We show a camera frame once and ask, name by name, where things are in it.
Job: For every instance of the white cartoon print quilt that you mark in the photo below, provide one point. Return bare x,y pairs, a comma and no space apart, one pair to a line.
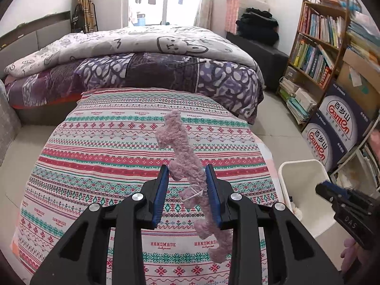
118,41

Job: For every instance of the grey bed headboard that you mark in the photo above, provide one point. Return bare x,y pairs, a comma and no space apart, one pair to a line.
29,38

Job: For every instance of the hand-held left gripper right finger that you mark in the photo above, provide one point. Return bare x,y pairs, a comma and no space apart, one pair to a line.
213,196

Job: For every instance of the striped patterned cloth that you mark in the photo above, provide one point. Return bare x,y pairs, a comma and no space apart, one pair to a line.
89,154

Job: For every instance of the blue bucket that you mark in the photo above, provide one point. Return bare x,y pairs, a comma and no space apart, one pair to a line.
141,20

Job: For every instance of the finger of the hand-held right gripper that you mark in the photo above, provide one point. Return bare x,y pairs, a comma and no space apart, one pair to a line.
329,191

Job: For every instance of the pile of black clothes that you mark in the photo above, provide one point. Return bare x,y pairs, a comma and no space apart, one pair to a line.
256,25

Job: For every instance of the light curtain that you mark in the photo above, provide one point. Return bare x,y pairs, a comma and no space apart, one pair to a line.
204,3

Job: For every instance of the pink cloth cover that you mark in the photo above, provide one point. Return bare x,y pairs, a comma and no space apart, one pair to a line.
234,14

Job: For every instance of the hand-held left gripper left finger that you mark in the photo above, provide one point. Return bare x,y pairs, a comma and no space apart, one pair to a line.
161,196

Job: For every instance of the balcony glass door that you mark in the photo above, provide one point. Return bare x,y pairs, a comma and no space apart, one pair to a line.
166,0

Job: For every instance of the stack of books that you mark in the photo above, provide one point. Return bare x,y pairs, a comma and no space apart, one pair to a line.
297,101

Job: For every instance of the black bag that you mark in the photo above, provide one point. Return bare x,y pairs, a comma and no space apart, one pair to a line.
77,19

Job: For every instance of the grey checked cushion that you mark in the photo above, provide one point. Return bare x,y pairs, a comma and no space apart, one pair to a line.
7,121

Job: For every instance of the brown cardboard box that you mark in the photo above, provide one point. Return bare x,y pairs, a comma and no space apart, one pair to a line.
359,74

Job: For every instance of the wooden bookshelf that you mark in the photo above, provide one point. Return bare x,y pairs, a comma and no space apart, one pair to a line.
297,74

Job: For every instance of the white plastic waste bin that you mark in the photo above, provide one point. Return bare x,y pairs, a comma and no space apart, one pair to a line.
305,184

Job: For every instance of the purple patterned quilt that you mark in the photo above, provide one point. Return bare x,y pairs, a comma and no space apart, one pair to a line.
154,71

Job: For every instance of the person's right hand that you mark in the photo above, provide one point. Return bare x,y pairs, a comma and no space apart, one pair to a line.
350,255

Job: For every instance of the pink fuzzy yarn strip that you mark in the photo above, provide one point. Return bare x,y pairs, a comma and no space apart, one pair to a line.
184,154

